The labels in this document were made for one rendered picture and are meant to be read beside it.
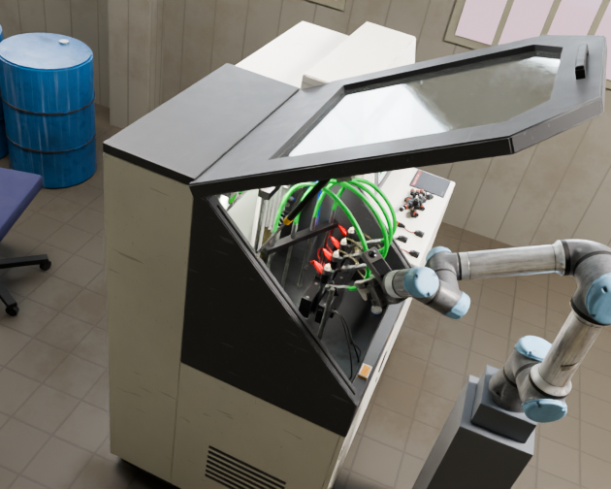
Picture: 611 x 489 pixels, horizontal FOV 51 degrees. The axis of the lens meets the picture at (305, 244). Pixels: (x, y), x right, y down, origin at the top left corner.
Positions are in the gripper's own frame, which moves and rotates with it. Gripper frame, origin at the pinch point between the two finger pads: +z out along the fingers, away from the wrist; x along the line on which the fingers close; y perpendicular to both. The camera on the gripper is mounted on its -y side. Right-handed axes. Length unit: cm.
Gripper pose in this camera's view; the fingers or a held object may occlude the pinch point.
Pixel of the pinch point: (360, 280)
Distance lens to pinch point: 190.6
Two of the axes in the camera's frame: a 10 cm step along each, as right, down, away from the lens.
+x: 8.4, -3.9, 3.7
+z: -3.6, 1.0, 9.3
